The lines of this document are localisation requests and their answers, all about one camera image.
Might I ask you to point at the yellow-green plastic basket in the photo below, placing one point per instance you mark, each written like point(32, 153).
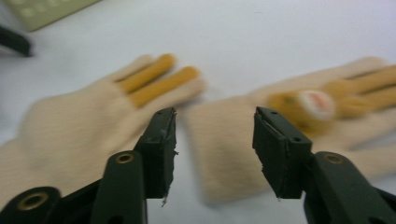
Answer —
point(46, 12)

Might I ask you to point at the cream glove with bear charm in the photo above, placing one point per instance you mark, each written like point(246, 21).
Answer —
point(224, 149)

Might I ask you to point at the cream glove with orange fingers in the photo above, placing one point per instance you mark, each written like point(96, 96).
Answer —
point(77, 130)

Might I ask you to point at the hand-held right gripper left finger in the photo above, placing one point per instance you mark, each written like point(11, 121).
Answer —
point(155, 155)

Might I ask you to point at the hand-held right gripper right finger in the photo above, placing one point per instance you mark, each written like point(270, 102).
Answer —
point(280, 155)

